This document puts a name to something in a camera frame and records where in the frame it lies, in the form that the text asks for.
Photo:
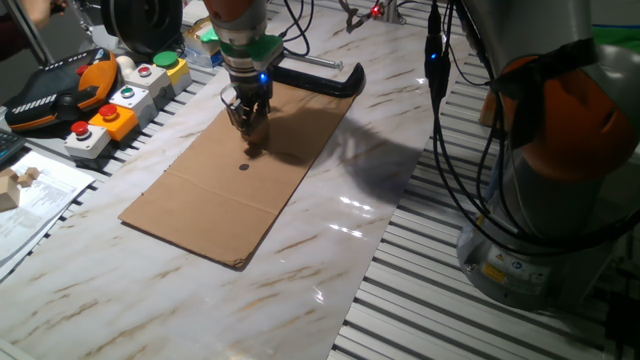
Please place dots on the white box green button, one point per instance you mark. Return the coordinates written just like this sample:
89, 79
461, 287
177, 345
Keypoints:
136, 102

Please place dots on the grey metal frame bar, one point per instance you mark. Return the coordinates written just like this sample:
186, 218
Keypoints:
35, 37

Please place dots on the black filament spool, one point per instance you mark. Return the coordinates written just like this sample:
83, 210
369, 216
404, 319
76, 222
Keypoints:
142, 22

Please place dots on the green cloth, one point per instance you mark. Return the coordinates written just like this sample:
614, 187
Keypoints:
620, 37

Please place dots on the white marble pattern mat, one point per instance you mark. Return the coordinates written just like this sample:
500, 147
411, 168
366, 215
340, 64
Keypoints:
150, 300

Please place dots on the orange brown cardboard boxes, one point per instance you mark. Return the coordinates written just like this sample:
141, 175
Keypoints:
489, 107

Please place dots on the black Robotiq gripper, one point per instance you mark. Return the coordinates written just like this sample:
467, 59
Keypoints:
250, 87

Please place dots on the white box large red button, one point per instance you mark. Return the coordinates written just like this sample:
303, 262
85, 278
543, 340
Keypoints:
87, 142

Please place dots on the small device red light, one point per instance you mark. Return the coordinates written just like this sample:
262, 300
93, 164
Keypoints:
375, 11

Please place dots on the white box small red button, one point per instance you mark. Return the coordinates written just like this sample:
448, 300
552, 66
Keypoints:
152, 82

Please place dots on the long metal bolt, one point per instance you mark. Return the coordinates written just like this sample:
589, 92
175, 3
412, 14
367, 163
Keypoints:
315, 61

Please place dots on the black orange teach pendant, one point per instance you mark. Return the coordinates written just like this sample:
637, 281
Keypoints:
55, 100

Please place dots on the cardboard box white label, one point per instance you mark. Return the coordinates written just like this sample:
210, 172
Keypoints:
196, 39

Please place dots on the brown cardboard sheet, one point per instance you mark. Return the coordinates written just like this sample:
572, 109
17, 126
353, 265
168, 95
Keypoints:
215, 200

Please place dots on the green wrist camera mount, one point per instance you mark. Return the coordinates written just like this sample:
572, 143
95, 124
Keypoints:
262, 50

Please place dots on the white printed paper sheets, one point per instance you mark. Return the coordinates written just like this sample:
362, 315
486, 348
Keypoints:
35, 210

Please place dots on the small wooden cube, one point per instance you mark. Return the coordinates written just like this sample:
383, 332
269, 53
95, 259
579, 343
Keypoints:
7, 173
25, 181
33, 173

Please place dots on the yellow box green button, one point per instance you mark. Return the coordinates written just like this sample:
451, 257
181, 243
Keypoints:
177, 72

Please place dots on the large wooden cube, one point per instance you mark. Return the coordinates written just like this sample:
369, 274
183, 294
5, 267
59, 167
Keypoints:
7, 195

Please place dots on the orange box red button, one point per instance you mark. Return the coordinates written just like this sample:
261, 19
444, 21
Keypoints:
116, 125

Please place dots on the person hand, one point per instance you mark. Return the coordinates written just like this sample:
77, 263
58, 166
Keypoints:
42, 7

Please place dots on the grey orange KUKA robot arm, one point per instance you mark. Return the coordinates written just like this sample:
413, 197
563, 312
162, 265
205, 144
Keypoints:
550, 125

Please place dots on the black computer keyboard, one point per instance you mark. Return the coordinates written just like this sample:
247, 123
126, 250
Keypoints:
9, 147

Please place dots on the white egg shaped object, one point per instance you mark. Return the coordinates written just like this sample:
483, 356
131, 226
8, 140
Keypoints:
125, 66

